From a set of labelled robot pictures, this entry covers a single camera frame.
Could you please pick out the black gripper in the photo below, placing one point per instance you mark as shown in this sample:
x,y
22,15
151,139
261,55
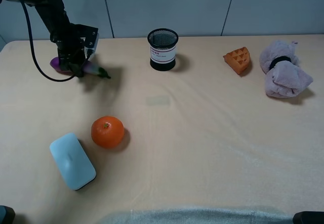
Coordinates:
x,y
70,47

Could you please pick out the purple toy eggplant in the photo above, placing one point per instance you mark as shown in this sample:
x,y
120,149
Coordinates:
x,y
89,68

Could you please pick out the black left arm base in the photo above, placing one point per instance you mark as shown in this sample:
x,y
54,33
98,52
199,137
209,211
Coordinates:
x,y
7,215

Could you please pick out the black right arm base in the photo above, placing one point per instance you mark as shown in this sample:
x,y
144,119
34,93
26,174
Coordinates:
x,y
309,217

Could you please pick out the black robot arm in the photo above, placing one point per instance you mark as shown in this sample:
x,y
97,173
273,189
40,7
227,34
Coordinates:
x,y
50,12

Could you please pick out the orange toy tangerine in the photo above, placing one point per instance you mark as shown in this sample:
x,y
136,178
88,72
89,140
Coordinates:
x,y
107,132

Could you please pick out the white rectangular box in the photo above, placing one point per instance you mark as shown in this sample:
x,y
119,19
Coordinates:
x,y
72,161

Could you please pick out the black mesh pen cup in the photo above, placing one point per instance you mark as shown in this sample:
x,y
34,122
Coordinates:
x,y
162,43

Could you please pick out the orange toy waffle slice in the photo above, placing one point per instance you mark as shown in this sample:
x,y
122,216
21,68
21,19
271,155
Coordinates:
x,y
239,59

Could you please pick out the pink rolled towel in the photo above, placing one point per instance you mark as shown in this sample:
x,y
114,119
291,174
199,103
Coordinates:
x,y
283,76

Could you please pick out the wrist camera on black plate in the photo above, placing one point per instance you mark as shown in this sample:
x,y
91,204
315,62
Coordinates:
x,y
90,37

